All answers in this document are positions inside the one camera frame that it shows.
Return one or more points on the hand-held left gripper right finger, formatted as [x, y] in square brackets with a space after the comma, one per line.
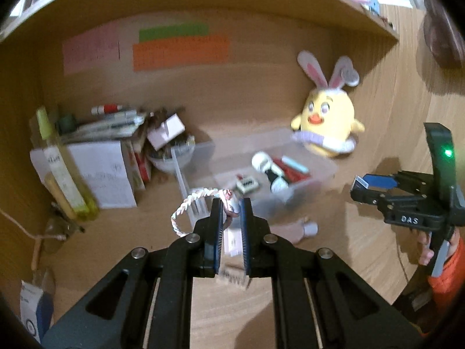
[245, 236]

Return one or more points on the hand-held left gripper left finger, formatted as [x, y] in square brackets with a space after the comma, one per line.
[218, 232]

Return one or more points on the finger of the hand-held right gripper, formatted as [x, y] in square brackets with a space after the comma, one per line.
[365, 195]
[379, 181]

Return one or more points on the pink cosmetic tube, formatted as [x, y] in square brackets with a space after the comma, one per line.
[290, 231]

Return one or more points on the small white tile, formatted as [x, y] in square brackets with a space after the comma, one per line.
[247, 185]

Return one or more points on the clear plastic storage box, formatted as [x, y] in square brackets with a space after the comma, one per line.
[308, 181]

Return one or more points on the red foil packet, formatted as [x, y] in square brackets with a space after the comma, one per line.
[294, 175]

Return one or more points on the person's right forearm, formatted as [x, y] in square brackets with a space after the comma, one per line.
[448, 283]

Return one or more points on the person's right hand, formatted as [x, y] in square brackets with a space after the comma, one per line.
[425, 251]

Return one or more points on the yellow chick plush toy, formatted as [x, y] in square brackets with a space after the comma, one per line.
[327, 116]

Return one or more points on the grey bowl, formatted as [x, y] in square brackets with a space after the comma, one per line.
[167, 163]

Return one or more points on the small white box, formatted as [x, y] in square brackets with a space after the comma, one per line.
[167, 131]

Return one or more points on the white paper box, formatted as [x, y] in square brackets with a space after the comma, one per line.
[105, 174]

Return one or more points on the yellow bottle white label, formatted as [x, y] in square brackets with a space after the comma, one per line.
[69, 196]

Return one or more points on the dark brown round object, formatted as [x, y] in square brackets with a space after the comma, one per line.
[443, 32]

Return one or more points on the red white marker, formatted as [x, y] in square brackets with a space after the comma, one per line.
[107, 109]

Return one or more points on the small blue box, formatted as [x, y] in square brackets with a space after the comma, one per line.
[372, 3]

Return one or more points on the orange paper note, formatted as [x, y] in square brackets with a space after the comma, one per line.
[181, 52]

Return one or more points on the blue white carton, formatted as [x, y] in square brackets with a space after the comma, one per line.
[34, 309]

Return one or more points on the tall yellow-green spray bottle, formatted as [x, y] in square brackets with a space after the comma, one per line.
[49, 127]

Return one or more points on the green paper note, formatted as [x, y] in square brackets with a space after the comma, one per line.
[174, 32]

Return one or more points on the pink paper note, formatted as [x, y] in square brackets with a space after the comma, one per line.
[90, 49]

